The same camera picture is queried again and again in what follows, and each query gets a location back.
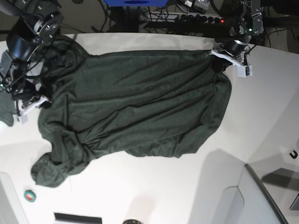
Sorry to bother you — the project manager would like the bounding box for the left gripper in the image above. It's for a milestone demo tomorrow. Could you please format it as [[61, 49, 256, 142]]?
[[211, 38, 251, 68]]

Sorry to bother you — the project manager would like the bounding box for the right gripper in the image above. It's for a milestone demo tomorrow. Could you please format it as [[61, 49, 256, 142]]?
[[10, 79, 53, 116]]

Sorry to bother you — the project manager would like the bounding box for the dark green t-shirt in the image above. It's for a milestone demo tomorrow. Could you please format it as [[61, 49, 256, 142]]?
[[0, 36, 232, 188]]

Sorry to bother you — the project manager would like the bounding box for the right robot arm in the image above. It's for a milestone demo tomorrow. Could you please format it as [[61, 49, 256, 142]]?
[[0, 0, 63, 103]]

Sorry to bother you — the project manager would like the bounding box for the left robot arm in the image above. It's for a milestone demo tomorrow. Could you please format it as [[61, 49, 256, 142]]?
[[211, 0, 264, 71]]

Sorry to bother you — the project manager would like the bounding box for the grey power strip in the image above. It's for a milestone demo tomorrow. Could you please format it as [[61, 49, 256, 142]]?
[[141, 11, 226, 25]]

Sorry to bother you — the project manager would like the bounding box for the green red tape roll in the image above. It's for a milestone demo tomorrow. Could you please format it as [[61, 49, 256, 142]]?
[[24, 190, 36, 202]]

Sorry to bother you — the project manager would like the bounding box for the black U-shaped hook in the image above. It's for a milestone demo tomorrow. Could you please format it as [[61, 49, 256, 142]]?
[[289, 150, 299, 159]]

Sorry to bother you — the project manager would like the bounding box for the blue plastic bin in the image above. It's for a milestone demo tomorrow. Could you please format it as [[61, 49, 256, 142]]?
[[104, 0, 168, 7]]

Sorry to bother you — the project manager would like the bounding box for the small black round object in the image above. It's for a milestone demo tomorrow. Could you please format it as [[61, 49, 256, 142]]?
[[123, 219, 142, 224]]

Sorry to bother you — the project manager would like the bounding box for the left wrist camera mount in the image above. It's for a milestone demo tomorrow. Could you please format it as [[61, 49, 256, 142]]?
[[237, 65, 253, 77]]

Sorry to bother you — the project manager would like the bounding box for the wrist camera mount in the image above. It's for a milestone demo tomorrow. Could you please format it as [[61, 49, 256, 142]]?
[[17, 114, 28, 125], [237, 65, 253, 77]]

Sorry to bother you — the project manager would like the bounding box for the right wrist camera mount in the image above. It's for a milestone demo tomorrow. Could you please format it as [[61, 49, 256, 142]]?
[[17, 114, 28, 125]]

